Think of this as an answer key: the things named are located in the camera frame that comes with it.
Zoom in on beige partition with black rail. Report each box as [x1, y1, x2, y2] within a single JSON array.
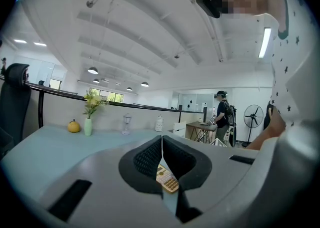
[[0, 75, 208, 135]]

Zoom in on person's white star-print shirt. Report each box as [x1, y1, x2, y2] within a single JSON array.
[[269, 0, 318, 132]]

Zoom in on black backpack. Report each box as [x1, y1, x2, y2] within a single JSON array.
[[223, 101, 238, 147]]

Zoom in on yellow pumpkin ornament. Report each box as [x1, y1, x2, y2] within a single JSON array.
[[67, 119, 82, 133]]

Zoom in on long ceiling light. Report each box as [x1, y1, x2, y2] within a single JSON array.
[[258, 27, 273, 59]]

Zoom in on black office chair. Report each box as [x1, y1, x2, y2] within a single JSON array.
[[0, 63, 33, 159]]

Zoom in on yellow artificial flowers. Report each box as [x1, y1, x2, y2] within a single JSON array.
[[82, 87, 109, 119]]

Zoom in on person's right forearm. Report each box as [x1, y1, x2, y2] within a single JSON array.
[[246, 106, 286, 151]]

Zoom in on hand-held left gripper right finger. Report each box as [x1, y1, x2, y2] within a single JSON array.
[[162, 135, 260, 223]]

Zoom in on green vase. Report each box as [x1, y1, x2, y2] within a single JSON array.
[[83, 117, 93, 137]]

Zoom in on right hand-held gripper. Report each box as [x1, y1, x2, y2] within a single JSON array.
[[209, 137, 228, 148]]

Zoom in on black pedestal fan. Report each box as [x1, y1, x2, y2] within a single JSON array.
[[241, 104, 265, 148]]

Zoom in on wooden table with black legs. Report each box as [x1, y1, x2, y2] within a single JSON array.
[[185, 121, 219, 145]]

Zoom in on white lantern lamp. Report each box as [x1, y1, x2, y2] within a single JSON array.
[[121, 113, 133, 136]]

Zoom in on beige calculator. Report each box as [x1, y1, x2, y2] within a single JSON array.
[[155, 163, 180, 194]]

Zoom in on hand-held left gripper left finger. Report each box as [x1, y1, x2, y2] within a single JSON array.
[[37, 135, 186, 228]]

